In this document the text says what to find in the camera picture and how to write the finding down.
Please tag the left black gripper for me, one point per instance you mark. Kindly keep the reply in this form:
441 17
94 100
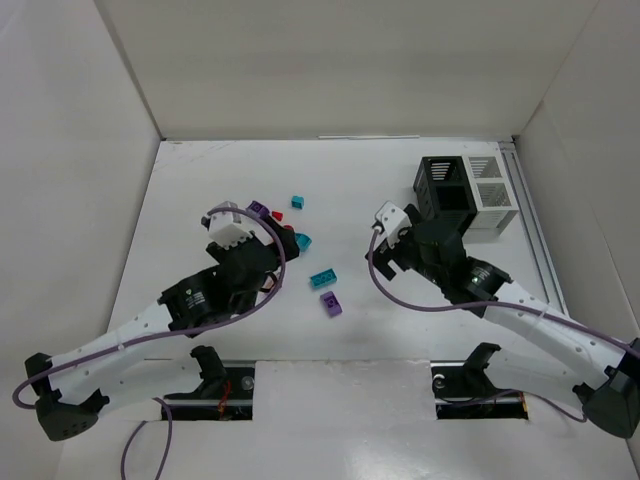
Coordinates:
279 239

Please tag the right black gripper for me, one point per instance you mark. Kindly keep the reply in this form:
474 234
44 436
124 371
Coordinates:
406 245

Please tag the teal curved lego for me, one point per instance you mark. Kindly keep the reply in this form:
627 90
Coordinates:
303 241

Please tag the small teal lego cube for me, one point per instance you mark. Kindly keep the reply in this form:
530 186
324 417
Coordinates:
297 202

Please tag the teal long lego brick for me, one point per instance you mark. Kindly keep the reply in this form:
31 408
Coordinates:
323 279

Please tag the purple sloped lego brick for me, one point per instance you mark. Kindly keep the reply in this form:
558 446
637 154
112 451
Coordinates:
331 304

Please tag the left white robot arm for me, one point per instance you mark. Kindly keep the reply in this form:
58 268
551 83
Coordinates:
132 363

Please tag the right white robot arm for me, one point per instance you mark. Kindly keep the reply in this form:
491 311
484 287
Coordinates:
585 369

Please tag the black two-cell container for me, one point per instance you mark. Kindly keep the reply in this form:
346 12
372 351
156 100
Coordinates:
443 191

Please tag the white two-cell container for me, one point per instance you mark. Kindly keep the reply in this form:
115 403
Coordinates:
493 197

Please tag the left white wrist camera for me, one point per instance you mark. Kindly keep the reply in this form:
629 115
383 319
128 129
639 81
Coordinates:
226 228

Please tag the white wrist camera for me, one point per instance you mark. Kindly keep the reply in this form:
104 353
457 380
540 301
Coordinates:
226 228
392 220

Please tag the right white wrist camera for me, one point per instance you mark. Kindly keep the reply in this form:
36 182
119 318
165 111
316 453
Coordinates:
392 220

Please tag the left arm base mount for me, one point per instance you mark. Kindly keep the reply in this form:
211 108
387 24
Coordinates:
225 392

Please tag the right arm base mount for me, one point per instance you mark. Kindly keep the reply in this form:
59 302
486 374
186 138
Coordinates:
463 391

